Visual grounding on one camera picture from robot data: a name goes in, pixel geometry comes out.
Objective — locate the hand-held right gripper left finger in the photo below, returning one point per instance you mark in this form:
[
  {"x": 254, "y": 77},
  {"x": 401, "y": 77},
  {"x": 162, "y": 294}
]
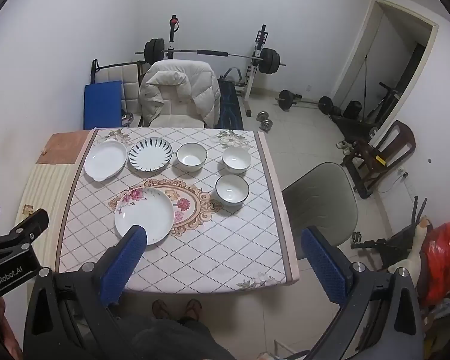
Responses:
[{"x": 123, "y": 266}]

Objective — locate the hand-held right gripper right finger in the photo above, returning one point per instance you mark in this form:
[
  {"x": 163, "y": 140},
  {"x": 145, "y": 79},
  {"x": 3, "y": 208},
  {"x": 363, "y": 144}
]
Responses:
[{"x": 322, "y": 268}]

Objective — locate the white floral plate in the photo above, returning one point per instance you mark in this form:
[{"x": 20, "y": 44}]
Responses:
[{"x": 144, "y": 213}]

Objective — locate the white bowl with dark rim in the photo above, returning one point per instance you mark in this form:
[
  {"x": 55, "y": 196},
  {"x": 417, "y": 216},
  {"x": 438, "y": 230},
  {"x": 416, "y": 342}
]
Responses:
[{"x": 230, "y": 191}]

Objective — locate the short barbell with black plates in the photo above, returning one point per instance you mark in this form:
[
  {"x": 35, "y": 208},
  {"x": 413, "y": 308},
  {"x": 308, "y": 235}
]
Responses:
[{"x": 303, "y": 102}]

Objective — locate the long barbell with black plates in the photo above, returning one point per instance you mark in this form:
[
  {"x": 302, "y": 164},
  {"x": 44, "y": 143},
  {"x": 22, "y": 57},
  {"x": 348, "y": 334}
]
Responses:
[{"x": 210, "y": 52}]

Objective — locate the beige striped table cover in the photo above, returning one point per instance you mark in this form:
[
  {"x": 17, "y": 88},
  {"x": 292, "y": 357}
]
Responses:
[{"x": 41, "y": 195}]

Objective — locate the person's left foot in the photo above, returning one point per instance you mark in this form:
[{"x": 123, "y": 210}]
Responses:
[{"x": 160, "y": 309}]

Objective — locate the person's foot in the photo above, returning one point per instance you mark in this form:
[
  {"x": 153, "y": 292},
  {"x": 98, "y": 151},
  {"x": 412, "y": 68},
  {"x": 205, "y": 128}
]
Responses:
[
  {"x": 160, "y": 309},
  {"x": 193, "y": 309}
]

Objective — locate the black pedal exerciser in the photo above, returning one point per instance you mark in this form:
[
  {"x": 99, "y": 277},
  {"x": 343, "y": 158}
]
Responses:
[{"x": 382, "y": 245}]

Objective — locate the grey office chair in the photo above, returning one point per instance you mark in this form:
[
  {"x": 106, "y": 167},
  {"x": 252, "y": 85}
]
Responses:
[{"x": 318, "y": 202}]

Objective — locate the person's right foot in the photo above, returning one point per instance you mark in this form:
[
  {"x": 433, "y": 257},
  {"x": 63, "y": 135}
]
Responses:
[{"x": 193, "y": 309}]

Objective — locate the brown mat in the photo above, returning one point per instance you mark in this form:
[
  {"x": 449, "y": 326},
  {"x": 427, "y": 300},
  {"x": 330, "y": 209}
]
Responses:
[{"x": 62, "y": 146}]

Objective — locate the white plush duck toy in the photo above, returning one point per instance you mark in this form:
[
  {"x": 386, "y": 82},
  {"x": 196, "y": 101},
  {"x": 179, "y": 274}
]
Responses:
[{"x": 410, "y": 258}]

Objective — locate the patterned floral tablecloth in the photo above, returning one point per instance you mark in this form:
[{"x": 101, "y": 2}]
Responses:
[{"x": 217, "y": 243}]

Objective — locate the white oval plate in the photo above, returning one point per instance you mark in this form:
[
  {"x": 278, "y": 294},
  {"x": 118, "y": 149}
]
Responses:
[{"x": 105, "y": 160}]

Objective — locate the blue striped plate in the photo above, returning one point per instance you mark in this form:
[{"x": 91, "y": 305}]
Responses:
[{"x": 150, "y": 153}]

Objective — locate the red plastic bag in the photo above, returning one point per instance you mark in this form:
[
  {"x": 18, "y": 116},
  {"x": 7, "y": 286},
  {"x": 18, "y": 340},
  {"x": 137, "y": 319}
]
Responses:
[{"x": 444, "y": 262}]

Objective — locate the pair of small shoes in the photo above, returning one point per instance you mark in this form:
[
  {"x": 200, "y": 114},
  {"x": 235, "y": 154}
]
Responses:
[{"x": 345, "y": 147}]

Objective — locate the dark wooden chair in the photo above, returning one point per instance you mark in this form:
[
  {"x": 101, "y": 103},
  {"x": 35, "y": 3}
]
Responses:
[{"x": 382, "y": 153}]

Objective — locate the blue foam pad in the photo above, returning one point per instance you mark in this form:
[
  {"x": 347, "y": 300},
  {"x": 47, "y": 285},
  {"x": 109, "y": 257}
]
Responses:
[{"x": 101, "y": 105}]

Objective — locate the black exercise machine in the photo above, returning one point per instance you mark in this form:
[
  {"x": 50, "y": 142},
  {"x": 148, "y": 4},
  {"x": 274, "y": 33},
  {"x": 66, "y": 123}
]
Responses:
[{"x": 360, "y": 122}]

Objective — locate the small metal dumbbell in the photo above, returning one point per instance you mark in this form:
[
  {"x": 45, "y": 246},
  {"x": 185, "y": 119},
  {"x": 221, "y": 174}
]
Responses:
[
  {"x": 263, "y": 115},
  {"x": 267, "y": 125}
]

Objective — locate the cream upholstered chair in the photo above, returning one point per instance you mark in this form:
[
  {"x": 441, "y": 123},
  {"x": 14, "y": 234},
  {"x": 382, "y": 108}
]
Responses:
[{"x": 174, "y": 120}]

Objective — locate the cream quilted chair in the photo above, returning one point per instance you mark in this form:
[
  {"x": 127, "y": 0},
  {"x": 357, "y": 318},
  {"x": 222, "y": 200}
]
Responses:
[{"x": 129, "y": 77}]

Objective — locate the white puffer jacket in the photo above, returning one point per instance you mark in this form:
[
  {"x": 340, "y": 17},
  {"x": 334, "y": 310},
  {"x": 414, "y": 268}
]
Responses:
[{"x": 176, "y": 90}]

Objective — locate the dark weight bench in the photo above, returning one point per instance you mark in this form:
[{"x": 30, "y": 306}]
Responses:
[{"x": 228, "y": 108}]

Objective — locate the white weight rack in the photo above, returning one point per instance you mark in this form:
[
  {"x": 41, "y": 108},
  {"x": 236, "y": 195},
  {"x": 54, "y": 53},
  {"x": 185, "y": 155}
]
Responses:
[{"x": 253, "y": 78}]

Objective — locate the doorway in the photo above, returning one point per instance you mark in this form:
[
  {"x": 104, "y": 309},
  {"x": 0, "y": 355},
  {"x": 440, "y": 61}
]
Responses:
[{"x": 397, "y": 63}]

